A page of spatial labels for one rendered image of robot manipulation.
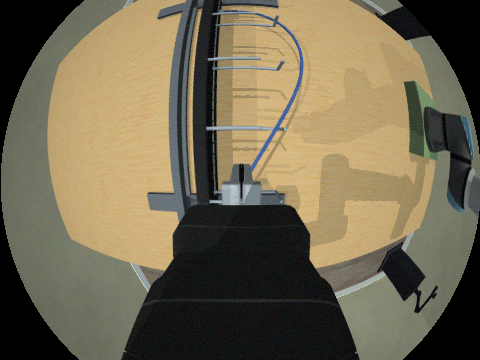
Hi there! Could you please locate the blue cable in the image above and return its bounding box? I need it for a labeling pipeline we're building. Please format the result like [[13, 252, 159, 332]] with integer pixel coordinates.
[[251, 13, 304, 172]]

